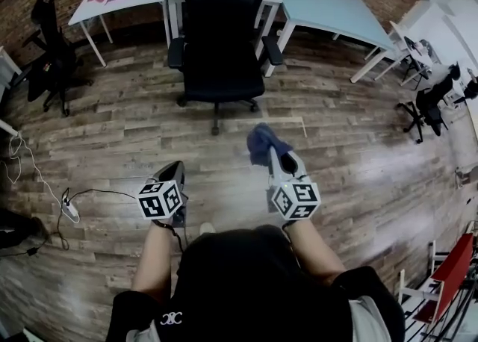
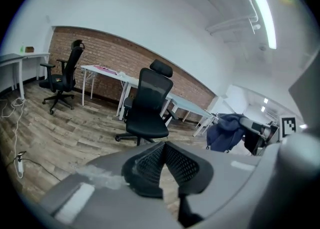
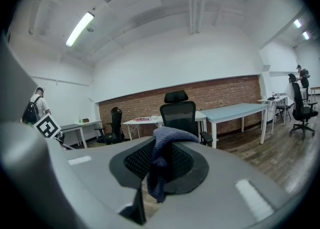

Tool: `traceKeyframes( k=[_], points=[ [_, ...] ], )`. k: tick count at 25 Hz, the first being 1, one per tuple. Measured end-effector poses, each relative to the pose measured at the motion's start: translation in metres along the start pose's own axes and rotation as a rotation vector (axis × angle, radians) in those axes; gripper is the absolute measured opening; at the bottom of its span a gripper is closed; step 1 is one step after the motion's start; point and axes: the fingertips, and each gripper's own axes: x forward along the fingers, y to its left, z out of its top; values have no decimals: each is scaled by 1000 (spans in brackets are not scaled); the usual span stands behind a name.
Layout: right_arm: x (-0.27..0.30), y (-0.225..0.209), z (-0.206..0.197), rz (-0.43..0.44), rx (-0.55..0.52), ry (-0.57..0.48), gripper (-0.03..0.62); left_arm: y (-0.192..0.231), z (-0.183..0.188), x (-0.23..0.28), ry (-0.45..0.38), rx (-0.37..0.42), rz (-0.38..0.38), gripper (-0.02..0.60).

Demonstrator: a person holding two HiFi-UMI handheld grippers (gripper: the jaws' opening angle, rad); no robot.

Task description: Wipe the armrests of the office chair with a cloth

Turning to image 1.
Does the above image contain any grey top desk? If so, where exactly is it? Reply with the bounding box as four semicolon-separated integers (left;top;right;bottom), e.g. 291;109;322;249
0;46;24;138

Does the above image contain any white power strip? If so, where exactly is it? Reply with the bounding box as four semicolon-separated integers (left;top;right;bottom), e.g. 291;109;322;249
61;198;81;224

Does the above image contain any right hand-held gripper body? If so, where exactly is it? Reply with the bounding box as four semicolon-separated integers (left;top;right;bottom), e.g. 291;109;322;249
265;179;322;224

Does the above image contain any light blue top table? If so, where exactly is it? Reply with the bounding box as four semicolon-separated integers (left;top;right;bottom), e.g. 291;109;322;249
269;0;397;84

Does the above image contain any black metal railing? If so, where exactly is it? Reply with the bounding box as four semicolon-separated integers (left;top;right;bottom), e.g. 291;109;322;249
401;276;478;342

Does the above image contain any black cable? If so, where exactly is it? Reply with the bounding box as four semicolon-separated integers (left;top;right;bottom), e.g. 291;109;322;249
55;187;140;251

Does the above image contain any grey shoulder strap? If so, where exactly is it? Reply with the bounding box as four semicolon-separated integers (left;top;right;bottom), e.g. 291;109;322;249
347;295;393;342
125;320;161;342

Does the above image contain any red desk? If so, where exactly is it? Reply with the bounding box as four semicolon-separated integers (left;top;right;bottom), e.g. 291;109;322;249
412;232;475;323

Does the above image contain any blue cloth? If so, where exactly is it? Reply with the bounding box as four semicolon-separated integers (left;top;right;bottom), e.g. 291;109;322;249
246;122;295;168

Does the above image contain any black mesh office chair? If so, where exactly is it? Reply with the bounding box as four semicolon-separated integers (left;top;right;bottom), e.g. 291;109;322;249
395;63;462;144
167;0;285;136
20;0;94;117

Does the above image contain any person's left forearm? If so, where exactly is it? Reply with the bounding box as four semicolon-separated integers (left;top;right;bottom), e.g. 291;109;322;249
130;220;176;302

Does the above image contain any grey chair armrest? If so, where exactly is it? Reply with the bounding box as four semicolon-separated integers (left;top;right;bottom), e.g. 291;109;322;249
261;35;285;67
167;37;187;71

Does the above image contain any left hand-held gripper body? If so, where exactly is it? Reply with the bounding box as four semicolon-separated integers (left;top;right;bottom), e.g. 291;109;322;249
137;179;190;228

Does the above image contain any person's right forearm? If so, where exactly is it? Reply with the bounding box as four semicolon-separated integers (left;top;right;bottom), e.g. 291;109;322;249
283;219;347;285

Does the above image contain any small white table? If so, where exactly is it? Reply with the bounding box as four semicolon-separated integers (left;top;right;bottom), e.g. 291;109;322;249
374;21;444;90

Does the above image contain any white cable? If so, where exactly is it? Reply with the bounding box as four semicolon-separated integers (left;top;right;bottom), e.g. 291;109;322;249
0;133;66;205

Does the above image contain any person's black clothing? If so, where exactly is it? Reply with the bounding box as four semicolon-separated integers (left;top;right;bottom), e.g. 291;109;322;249
105;223;406;342

